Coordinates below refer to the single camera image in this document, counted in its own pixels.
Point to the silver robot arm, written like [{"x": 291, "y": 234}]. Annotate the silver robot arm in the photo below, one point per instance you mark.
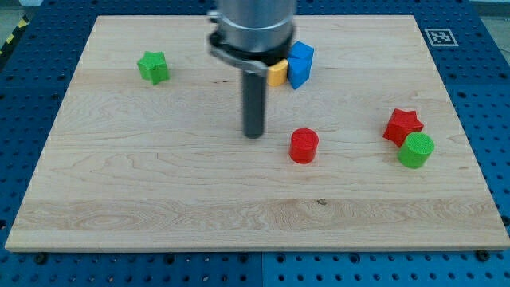
[{"x": 252, "y": 34}]

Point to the green star block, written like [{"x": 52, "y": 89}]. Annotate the green star block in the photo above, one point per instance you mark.
[{"x": 153, "y": 67}]

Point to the red star block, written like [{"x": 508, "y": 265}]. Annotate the red star block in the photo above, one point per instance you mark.
[{"x": 400, "y": 125}]

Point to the red cylinder block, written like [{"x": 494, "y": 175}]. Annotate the red cylinder block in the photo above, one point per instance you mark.
[{"x": 303, "y": 145}]

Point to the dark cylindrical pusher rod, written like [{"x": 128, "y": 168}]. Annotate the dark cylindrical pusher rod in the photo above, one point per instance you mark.
[{"x": 253, "y": 104}]

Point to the yellow block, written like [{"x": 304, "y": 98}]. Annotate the yellow block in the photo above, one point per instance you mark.
[{"x": 277, "y": 73}]

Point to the blue cube block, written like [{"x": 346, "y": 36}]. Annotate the blue cube block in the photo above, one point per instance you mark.
[{"x": 300, "y": 59}]

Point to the wooden board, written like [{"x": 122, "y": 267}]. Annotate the wooden board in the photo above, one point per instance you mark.
[{"x": 134, "y": 167}]

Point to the green cylinder block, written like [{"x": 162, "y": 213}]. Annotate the green cylinder block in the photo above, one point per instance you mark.
[{"x": 415, "y": 150}]

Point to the white fiducial marker tag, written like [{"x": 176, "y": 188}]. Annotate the white fiducial marker tag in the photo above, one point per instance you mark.
[{"x": 440, "y": 37}]

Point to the black bolt left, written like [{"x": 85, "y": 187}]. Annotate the black bolt left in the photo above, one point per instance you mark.
[{"x": 40, "y": 258}]

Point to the black bolt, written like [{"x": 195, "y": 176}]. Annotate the black bolt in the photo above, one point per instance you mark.
[
  {"x": 40, "y": 258},
  {"x": 482, "y": 255}
]

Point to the black bolt right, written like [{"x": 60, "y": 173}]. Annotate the black bolt right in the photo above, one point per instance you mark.
[{"x": 482, "y": 255}]

